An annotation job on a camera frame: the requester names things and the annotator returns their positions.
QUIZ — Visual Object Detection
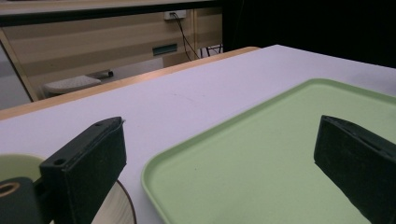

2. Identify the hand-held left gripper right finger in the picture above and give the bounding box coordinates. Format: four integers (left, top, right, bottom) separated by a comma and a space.
313, 115, 396, 224

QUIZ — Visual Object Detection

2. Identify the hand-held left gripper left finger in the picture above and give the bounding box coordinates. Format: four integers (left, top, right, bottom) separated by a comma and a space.
39, 116, 128, 224

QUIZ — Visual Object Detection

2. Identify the pale green round plate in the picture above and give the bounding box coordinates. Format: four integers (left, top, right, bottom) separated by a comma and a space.
0, 153, 138, 224

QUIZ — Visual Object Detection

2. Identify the white padded stool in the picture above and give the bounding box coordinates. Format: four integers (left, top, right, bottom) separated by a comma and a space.
42, 75, 103, 96

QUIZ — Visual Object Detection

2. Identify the light green plastic tray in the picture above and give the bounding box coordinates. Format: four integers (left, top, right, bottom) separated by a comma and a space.
140, 77, 396, 224

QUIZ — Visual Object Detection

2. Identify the black curtain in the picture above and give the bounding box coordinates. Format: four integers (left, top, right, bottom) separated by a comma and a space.
221, 0, 396, 69

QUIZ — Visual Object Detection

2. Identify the black metal stand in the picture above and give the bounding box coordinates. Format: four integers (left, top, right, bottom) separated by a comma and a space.
200, 44, 224, 59

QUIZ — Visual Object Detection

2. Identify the wooden wall cabinet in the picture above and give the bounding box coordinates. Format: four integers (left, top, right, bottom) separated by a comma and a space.
0, 7, 224, 102

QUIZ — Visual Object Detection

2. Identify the black cable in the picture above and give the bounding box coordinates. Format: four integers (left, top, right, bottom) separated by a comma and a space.
170, 12, 201, 63

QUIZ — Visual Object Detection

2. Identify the white wall socket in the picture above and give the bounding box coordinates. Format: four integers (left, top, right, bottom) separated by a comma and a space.
163, 9, 188, 21

